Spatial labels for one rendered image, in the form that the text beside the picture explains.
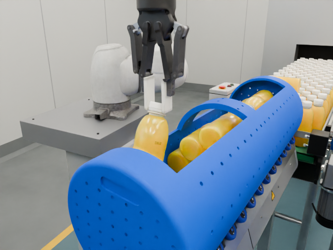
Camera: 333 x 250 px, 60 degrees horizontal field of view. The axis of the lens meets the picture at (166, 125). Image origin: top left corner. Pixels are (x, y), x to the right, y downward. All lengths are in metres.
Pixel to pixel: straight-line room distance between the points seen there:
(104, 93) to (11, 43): 2.48
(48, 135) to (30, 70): 2.58
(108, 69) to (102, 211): 0.68
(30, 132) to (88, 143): 0.29
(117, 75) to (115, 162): 0.68
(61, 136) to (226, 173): 0.68
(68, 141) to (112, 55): 0.35
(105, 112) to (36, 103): 2.67
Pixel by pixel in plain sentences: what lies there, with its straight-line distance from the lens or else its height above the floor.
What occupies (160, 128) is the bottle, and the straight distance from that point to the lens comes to 0.59.
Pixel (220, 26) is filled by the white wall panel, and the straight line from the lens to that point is 5.76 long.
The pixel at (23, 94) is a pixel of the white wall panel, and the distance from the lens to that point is 3.65.
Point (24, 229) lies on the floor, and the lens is 2.46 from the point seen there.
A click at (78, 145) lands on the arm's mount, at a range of 1.04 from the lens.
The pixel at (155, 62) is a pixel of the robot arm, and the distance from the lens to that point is 1.14.
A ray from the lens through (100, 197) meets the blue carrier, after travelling 0.53.
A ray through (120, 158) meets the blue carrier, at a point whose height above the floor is 1.23.
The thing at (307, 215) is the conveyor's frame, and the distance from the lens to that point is 1.92.
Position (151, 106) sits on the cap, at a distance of 0.61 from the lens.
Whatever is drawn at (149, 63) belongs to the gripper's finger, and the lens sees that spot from 0.61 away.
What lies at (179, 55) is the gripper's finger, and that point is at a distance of 0.56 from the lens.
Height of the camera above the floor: 1.45
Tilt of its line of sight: 21 degrees down
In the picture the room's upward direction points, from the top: straight up
